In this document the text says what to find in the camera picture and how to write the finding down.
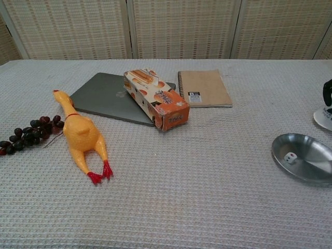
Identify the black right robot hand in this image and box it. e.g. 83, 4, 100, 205
322, 79, 332, 115

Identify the small white paper cup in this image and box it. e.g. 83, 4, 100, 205
313, 105, 332, 131

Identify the round metal plate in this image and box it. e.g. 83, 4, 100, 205
271, 133, 332, 188

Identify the white die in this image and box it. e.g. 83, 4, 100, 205
284, 153, 298, 165

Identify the brown spiral notebook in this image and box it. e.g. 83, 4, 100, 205
177, 68, 233, 108

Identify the woven folding screen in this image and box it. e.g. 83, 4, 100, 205
0, 0, 332, 66

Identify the orange biscuit box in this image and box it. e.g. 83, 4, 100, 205
122, 68, 191, 133

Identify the grey waffle tablecloth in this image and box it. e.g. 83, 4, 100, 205
0, 59, 332, 249

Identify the grey closed laptop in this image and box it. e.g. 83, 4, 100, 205
68, 72, 177, 128

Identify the yellow rubber chicken toy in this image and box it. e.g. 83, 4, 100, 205
52, 90, 114, 185

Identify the dark artificial grape bunch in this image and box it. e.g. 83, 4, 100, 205
0, 115, 65, 157

